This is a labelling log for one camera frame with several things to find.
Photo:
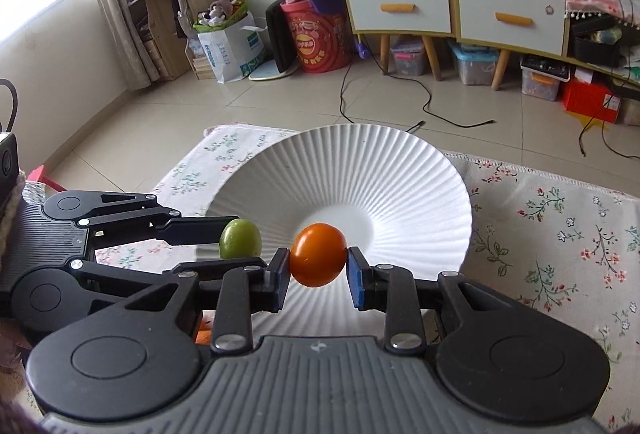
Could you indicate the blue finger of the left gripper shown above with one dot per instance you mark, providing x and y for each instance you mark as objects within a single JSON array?
[
  {"x": 123, "y": 282},
  {"x": 172, "y": 229}
]

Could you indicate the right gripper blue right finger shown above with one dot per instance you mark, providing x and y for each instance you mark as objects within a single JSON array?
[{"x": 391, "y": 290}]

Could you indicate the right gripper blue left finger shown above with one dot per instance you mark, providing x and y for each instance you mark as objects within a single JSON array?
[{"x": 248, "y": 286}]

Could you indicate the green jujube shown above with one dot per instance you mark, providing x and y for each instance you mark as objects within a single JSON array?
[{"x": 240, "y": 238}]

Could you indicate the small mandarin orange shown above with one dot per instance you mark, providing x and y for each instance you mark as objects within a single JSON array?
[{"x": 204, "y": 334}]

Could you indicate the orange cherry tomato front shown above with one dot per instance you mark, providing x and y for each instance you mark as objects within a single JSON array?
[{"x": 318, "y": 255}]

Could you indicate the white ribbed plate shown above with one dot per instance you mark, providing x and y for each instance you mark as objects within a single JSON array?
[{"x": 392, "y": 194}]

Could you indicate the white paper shopping bag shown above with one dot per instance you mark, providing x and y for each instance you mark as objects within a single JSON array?
[{"x": 232, "y": 44}]

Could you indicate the floral tablecloth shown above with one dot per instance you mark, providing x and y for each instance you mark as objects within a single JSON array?
[{"x": 565, "y": 248}]

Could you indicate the black panel heater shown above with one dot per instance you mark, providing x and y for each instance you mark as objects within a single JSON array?
[{"x": 282, "y": 43}]

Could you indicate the clear storage bin left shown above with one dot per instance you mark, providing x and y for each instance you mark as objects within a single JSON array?
[{"x": 409, "y": 56}]

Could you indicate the red snack bucket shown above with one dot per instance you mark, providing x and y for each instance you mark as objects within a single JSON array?
[{"x": 323, "y": 43}]

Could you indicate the clear storage bin blue lid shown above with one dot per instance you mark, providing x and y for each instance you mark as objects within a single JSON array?
[{"x": 476, "y": 65}]

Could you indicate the clear storage bin black lid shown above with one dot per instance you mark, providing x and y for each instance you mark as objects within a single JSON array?
[{"x": 542, "y": 77}]

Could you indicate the red box under sideboard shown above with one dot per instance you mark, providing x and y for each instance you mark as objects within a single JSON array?
[{"x": 592, "y": 100}]

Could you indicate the long low sideboard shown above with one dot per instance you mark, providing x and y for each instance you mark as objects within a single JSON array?
[{"x": 600, "y": 39}]

